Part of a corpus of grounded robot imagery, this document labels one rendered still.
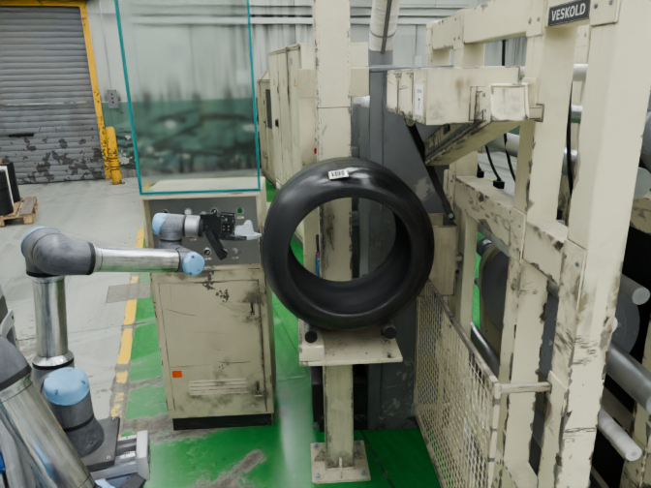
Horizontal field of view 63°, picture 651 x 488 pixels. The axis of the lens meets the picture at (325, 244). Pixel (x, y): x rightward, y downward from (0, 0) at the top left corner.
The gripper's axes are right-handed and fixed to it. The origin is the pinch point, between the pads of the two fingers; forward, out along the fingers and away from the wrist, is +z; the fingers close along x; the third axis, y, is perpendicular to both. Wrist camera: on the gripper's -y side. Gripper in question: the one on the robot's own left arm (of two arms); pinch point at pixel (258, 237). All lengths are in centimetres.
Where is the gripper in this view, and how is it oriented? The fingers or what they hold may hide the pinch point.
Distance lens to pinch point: 185.4
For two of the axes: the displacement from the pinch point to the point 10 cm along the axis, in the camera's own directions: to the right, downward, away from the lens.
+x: -0.6, -3.0, 9.5
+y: 1.0, -9.5, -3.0
